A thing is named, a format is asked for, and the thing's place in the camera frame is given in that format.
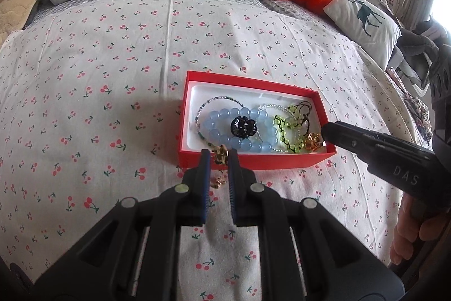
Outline large gold ring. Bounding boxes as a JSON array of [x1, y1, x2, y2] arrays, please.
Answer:
[[304, 132, 327, 152]]

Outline lime green braided bracelet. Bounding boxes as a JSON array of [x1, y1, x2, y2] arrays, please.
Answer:
[[273, 101, 314, 154]]

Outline clear crystal bead bracelet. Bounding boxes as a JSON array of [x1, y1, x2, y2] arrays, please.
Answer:
[[258, 103, 308, 153]]

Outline light blue bead bracelet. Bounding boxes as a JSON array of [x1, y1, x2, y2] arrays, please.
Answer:
[[203, 107, 279, 154]]

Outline black spiky ring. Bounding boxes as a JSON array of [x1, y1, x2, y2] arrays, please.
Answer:
[[230, 115, 257, 139]]

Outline small gold stud earring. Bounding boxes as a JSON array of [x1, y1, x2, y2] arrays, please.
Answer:
[[210, 177, 227, 189]]

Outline green seed bead bracelet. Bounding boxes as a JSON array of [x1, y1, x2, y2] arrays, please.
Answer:
[[194, 95, 248, 150]]

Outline person's right hand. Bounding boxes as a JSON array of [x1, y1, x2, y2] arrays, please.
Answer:
[[389, 193, 450, 265]]

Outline red cardboard box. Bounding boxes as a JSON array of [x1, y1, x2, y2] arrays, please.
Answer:
[[178, 71, 336, 170]]

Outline white deer print pillow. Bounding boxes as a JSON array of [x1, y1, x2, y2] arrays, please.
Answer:
[[323, 0, 401, 70]]

